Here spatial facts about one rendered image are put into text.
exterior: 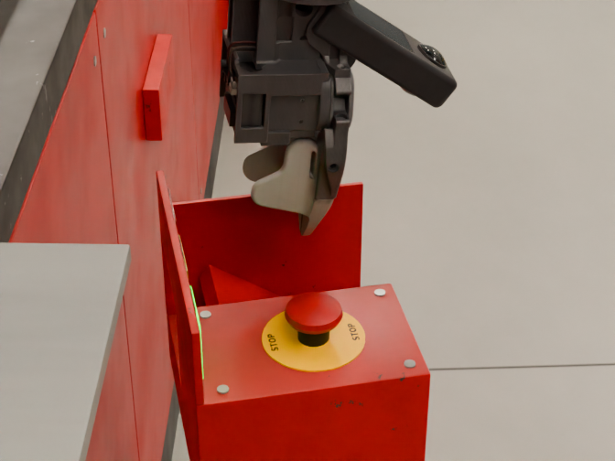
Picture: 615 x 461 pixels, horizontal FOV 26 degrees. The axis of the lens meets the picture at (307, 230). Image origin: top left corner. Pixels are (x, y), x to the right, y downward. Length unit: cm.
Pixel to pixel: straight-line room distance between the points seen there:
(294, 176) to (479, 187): 164
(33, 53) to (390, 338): 39
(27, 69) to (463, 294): 132
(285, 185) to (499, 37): 222
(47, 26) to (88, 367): 62
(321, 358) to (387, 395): 5
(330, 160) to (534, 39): 225
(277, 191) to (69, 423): 43
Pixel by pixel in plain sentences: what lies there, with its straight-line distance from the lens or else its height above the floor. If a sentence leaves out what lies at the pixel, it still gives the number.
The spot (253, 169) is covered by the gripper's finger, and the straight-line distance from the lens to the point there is 98.
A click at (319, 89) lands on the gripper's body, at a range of 90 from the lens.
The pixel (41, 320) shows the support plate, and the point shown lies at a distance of 60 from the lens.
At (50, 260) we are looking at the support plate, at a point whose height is 100.
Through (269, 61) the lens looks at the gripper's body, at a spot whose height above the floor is 96.
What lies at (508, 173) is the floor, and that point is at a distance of 262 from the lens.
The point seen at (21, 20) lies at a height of 88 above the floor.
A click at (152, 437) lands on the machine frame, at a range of 173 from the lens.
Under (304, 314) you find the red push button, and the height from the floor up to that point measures 81.
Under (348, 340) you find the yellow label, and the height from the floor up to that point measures 78.
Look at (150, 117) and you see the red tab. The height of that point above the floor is 58.
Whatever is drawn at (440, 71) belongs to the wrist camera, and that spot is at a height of 94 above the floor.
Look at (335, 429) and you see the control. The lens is 92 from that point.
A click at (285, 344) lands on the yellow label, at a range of 92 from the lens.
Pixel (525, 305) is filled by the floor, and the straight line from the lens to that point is 227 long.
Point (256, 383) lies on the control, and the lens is 89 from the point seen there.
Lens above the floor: 136
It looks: 34 degrees down
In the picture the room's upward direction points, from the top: straight up
